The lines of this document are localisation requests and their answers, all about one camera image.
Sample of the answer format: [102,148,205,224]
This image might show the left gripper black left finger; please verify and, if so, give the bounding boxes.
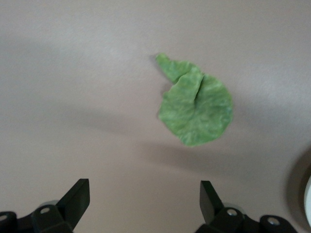
[0,178,91,233]

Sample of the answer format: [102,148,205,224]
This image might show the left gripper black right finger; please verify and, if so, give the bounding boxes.
[195,180,298,233]

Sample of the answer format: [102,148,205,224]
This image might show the green lettuce leaf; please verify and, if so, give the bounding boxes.
[155,52,234,148]

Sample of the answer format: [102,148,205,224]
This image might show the beige plate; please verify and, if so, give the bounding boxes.
[300,155,311,231]

